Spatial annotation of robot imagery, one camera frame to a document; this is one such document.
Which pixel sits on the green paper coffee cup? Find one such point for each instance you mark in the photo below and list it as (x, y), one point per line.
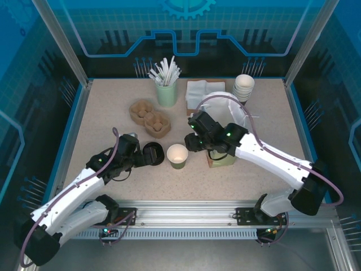
(177, 154)

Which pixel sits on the green and white paper bag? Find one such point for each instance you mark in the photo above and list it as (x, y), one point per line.
(220, 110)

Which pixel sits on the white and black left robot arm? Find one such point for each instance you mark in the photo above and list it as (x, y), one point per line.
(70, 192)

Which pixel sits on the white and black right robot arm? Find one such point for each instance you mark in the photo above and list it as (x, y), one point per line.
(276, 163)

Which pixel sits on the white paper cup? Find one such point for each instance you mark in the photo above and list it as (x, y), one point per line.
(239, 92)
(244, 81)
(238, 95)
(239, 89)

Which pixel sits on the green straw holder cup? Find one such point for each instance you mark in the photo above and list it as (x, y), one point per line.
(167, 96)

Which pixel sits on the white wrapped straw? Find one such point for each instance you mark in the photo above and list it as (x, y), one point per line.
(164, 67)
(153, 77)
(177, 74)
(175, 69)
(171, 69)
(156, 73)

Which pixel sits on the small LED circuit board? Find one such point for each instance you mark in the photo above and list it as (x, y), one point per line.
(270, 231)
(107, 231)

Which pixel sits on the blue aluminium side rail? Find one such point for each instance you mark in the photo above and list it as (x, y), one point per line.
(304, 132)
(74, 132)

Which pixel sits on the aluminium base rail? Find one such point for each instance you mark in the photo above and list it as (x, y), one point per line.
(186, 211)

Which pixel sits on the aluminium frame post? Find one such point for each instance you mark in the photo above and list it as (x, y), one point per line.
(63, 42)
(305, 42)

